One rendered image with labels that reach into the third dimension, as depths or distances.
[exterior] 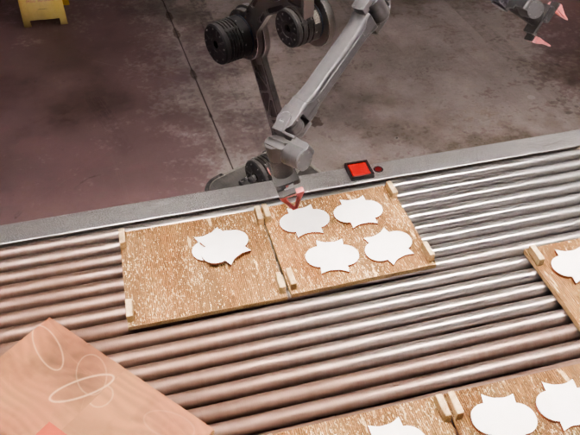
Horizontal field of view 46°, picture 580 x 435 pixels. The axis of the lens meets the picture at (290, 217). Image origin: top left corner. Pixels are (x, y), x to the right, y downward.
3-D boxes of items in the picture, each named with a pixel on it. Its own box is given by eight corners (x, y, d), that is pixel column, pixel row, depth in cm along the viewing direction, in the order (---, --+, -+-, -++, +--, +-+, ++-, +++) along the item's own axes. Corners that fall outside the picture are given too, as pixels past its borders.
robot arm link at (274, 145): (273, 129, 178) (258, 141, 175) (293, 136, 174) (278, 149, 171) (279, 149, 182) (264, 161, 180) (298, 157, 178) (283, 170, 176)
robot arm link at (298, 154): (297, 125, 183) (282, 109, 176) (330, 138, 176) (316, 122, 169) (274, 163, 182) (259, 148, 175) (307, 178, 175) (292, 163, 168)
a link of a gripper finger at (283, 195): (301, 193, 190) (295, 168, 183) (309, 210, 185) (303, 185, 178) (278, 202, 189) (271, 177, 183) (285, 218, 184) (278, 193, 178)
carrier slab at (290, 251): (260, 211, 204) (260, 207, 203) (388, 188, 212) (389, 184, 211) (291, 298, 179) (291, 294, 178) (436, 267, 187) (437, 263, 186)
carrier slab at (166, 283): (119, 236, 196) (118, 232, 195) (259, 212, 204) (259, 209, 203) (129, 330, 171) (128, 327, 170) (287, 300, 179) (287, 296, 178)
